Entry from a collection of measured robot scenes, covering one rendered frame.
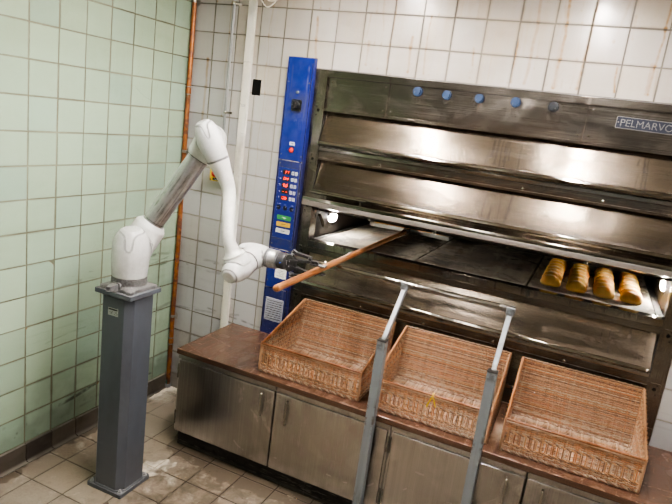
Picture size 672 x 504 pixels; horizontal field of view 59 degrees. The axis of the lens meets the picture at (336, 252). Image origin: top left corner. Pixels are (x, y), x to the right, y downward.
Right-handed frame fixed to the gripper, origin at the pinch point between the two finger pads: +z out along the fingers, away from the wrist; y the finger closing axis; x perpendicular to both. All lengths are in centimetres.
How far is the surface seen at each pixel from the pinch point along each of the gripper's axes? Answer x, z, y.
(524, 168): -56, 74, -55
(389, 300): -56, 19, 24
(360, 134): -59, -11, -60
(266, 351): -14, -29, 53
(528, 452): -7, 103, 58
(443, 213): -53, 40, -28
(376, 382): 2, 36, 44
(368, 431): 2, 35, 68
